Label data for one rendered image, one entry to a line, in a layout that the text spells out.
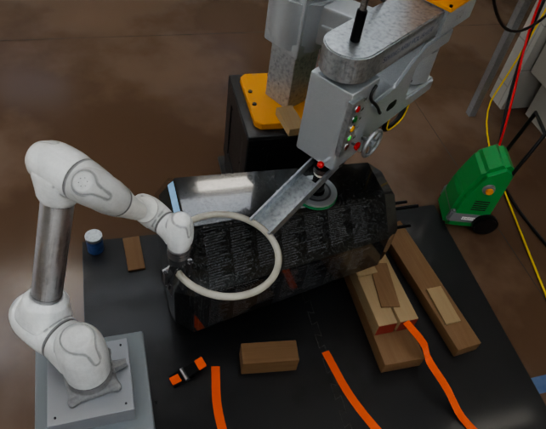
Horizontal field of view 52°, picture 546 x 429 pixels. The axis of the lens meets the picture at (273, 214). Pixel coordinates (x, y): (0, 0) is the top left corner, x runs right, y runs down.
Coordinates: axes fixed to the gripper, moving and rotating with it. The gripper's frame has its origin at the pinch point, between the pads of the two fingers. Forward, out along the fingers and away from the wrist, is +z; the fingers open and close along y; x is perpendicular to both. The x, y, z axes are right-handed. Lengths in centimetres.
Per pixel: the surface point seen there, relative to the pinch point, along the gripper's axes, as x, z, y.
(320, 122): 14, -55, 73
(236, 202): 30, -2, 48
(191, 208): 36.2, -0.7, 26.9
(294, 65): 80, -35, 111
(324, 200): 9, -7, 85
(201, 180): 51, -2, 40
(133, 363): -22.5, 4.5, -29.1
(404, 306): -36, 54, 127
